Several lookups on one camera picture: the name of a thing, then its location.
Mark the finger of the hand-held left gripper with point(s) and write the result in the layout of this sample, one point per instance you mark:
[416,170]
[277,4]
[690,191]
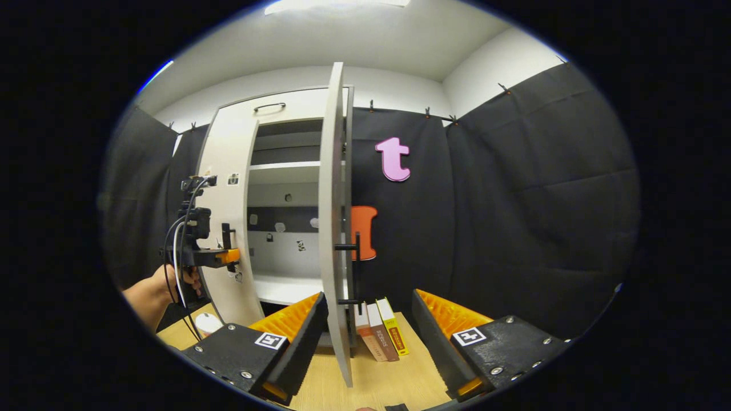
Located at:
[229,257]

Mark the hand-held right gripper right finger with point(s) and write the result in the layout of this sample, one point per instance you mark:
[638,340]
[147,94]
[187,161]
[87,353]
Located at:
[437,348]

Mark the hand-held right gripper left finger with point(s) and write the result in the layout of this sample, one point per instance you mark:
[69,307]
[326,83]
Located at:
[300,348]

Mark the beige double-door shoe cabinet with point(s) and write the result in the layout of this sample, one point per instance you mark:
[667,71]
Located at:
[280,257]

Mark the cabinet door with camera sticker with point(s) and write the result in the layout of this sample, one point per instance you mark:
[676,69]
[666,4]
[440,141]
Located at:
[228,154]

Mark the cabinet door with cherry sticker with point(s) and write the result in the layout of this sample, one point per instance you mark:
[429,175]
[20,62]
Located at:
[331,200]

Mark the white cabinet shelf board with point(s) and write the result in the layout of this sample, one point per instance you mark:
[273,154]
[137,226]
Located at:
[282,288]
[282,171]

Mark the beige cabinet drawer front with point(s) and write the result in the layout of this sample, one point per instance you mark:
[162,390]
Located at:
[297,103]

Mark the yellow book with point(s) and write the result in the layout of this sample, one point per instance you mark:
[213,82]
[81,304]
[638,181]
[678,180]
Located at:
[394,328]

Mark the dark red book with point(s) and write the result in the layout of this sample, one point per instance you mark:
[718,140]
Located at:
[384,334]

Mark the white round bowl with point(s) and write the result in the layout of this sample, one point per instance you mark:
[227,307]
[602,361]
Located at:
[207,324]

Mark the black backdrop cloth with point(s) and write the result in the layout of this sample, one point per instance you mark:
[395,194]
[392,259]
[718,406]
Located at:
[514,217]

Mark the small ceiling light panel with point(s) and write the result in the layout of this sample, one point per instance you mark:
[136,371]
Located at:
[155,75]

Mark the large ceiling light panel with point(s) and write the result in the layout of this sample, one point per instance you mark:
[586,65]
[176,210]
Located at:
[337,4]

